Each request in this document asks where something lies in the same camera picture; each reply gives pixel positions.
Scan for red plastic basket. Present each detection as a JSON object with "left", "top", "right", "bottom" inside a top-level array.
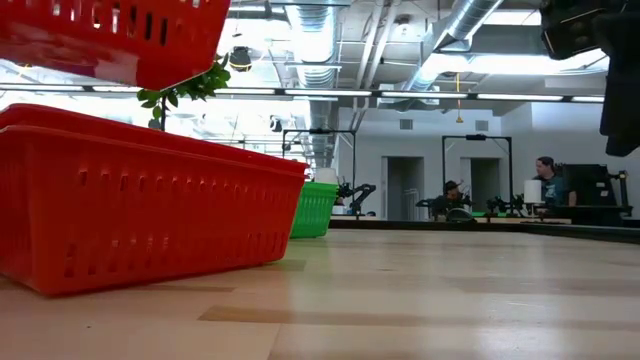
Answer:
[
  {"left": 0, "top": 0, "right": 232, "bottom": 92},
  {"left": 0, "top": 103, "right": 310, "bottom": 297}
]

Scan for person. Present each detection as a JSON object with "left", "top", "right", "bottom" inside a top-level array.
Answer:
[
  {"left": 531, "top": 156, "right": 577, "bottom": 208},
  {"left": 442, "top": 179, "right": 469, "bottom": 217}
]

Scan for black ceiling speaker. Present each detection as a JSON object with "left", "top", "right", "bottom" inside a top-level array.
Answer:
[{"left": 229, "top": 45, "right": 253, "bottom": 74}]

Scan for green leafy plant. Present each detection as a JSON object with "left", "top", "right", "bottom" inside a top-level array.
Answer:
[{"left": 136, "top": 53, "right": 232, "bottom": 131}]

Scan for white paper roll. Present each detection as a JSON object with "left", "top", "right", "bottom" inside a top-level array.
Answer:
[{"left": 523, "top": 179, "right": 544, "bottom": 206}]

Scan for black background monitor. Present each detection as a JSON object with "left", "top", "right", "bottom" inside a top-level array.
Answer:
[{"left": 562, "top": 163, "right": 610, "bottom": 207}]

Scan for black background station frame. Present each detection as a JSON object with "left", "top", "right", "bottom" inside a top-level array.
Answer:
[
  {"left": 281, "top": 128, "right": 357, "bottom": 206},
  {"left": 441, "top": 133, "right": 514, "bottom": 211}
]

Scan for long ceiling light rail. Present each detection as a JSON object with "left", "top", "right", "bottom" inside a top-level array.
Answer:
[{"left": 0, "top": 82, "right": 606, "bottom": 104}]

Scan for yellow hanging cord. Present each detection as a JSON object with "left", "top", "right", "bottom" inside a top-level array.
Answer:
[{"left": 453, "top": 72, "right": 465, "bottom": 125}]

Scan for black metal table frame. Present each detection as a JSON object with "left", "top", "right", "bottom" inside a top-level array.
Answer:
[{"left": 327, "top": 215, "right": 640, "bottom": 245}]

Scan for silver ceiling duct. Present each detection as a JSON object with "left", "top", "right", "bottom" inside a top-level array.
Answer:
[{"left": 399, "top": 0, "right": 504, "bottom": 92}]

